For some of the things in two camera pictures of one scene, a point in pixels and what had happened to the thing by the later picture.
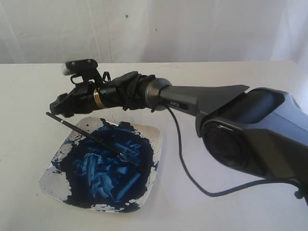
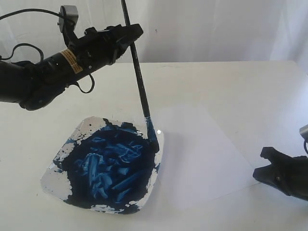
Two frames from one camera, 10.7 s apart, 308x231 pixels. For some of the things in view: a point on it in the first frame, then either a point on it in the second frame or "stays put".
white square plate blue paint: [84, 172] stays put
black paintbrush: [109, 148] → [152, 135]
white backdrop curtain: [127, 31] stays put
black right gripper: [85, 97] → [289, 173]
